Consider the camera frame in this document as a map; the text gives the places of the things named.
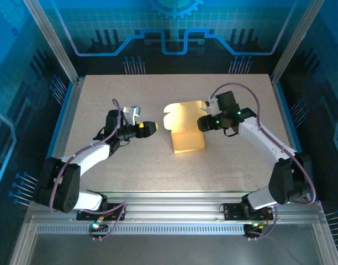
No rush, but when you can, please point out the yellow paper box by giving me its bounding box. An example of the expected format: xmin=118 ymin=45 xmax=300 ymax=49
xmin=162 ymin=99 xmax=209 ymax=155

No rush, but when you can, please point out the small LED controller board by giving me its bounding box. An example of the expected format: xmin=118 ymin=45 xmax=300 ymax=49
xmin=242 ymin=220 xmax=270 ymax=233
xmin=88 ymin=220 xmax=109 ymax=233

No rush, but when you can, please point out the grey metal panel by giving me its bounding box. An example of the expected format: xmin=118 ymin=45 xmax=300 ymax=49
xmin=8 ymin=218 xmax=338 ymax=265

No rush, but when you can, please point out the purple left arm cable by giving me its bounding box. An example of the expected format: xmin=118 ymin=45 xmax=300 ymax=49
xmin=48 ymin=98 xmax=129 ymax=242

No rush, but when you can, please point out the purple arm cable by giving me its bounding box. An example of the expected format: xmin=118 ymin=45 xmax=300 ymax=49
xmin=48 ymin=98 xmax=129 ymax=242
xmin=208 ymin=82 xmax=317 ymax=242

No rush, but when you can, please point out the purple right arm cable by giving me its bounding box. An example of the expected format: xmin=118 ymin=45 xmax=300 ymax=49
xmin=208 ymin=82 xmax=317 ymax=242

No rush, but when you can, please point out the aluminium side rail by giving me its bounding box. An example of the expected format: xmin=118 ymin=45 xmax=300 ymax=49
xmin=38 ymin=78 xmax=86 ymax=201
xmin=269 ymin=74 xmax=319 ymax=202

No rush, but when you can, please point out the aluminium mounting rail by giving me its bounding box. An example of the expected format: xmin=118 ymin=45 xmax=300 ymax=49
xmin=27 ymin=190 xmax=326 ymax=225

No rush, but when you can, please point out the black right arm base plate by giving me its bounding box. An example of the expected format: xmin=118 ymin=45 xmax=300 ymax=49
xmin=220 ymin=203 xmax=277 ymax=222

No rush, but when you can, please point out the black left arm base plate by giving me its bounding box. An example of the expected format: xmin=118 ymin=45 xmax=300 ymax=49
xmin=76 ymin=202 xmax=127 ymax=222

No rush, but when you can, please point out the slotted grey cable duct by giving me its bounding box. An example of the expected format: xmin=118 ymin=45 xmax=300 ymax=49
xmin=35 ymin=224 xmax=315 ymax=236

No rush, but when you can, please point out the aluminium frame post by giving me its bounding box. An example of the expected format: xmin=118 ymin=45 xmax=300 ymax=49
xmin=270 ymin=0 xmax=326 ymax=84
xmin=22 ymin=0 xmax=81 ymax=84

